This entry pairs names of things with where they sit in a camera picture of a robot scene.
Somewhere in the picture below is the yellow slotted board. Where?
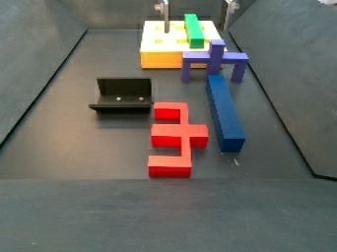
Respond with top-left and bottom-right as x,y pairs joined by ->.
139,21 -> 220,69

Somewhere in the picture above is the red branched block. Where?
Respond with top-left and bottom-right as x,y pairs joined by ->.
147,102 -> 210,178

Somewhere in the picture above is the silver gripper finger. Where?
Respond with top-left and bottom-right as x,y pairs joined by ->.
154,0 -> 170,33
223,0 -> 239,30

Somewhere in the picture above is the green long block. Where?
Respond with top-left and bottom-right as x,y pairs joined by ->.
184,14 -> 204,49

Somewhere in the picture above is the purple cross-shaped block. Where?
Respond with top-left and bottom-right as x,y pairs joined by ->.
182,39 -> 249,83

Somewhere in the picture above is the black angle bracket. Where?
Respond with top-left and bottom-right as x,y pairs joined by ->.
88,77 -> 152,112

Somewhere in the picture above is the blue long block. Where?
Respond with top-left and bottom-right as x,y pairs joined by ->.
207,75 -> 246,153

